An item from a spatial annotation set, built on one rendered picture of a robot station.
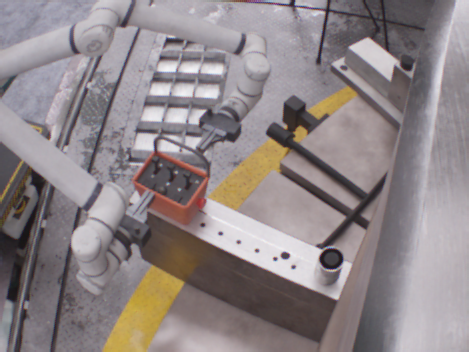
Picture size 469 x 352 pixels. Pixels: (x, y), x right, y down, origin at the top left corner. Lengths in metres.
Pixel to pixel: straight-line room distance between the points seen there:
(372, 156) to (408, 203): 1.91
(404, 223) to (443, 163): 0.10
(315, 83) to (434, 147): 2.55
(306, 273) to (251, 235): 0.21
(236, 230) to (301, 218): 0.53
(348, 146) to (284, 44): 1.04
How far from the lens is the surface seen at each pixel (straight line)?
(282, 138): 2.60
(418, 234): 0.71
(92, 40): 1.96
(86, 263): 1.59
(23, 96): 3.49
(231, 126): 2.08
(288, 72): 3.35
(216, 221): 1.97
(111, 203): 1.63
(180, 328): 2.21
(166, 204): 1.89
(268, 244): 1.93
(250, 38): 2.21
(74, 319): 2.62
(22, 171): 2.69
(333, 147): 2.64
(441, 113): 0.83
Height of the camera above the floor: 2.35
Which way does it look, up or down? 55 degrees down
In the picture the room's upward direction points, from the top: 1 degrees clockwise
